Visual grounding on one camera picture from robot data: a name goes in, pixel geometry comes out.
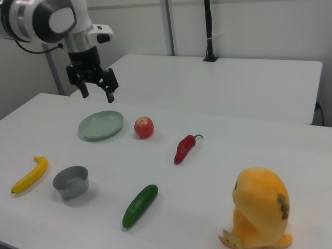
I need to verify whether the black table edge cable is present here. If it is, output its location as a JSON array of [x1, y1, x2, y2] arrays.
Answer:
[[314, 101, 325, 127]]

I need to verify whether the black pole with clamp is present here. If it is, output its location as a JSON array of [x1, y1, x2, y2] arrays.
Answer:
[[202, 0, 219, 63]]

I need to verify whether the yellow banana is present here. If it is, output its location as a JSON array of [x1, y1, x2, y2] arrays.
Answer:
[[10, 156, 49, 195]]

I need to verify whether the green cucumber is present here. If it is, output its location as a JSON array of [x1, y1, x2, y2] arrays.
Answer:
[[122, 184, 159, 231]]

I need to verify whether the pale green plate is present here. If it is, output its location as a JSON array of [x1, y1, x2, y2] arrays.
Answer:
[[78, 110, 125, 143]]

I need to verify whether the red chili pepper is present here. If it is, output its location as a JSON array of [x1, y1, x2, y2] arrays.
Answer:
[[173, 134, 204, 165]]

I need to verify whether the yellow plush toy tag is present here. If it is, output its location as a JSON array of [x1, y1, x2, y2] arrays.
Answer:
[[218, 229, 243, 249]]

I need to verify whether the red apple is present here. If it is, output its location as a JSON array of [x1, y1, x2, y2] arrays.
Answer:
[[134, 116, 155, 140]]

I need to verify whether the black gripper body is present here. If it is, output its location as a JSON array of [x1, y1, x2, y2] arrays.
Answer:
[[67, 46, 105, 84]]

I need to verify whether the yellow plush toy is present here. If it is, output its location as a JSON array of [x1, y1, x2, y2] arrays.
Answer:
[[231, 167, 295, 247]]

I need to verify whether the grey wall partition post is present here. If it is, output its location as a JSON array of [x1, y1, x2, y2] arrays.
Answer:
[[159, 0, 178, 57]]

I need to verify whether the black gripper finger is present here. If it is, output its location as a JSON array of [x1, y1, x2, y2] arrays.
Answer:
[[96, 67, 120, 104], [65, 64, 90, 99]]

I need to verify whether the slanted grey frame post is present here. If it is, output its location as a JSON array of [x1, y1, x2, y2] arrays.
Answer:
[[42, 44, 66, 96]]

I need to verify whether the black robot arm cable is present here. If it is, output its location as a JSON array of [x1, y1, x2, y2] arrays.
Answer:
[[13, 38, 64, 54]]

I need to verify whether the grey metal bowl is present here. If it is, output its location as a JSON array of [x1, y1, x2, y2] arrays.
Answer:
[[52, 165, 90, 200]]

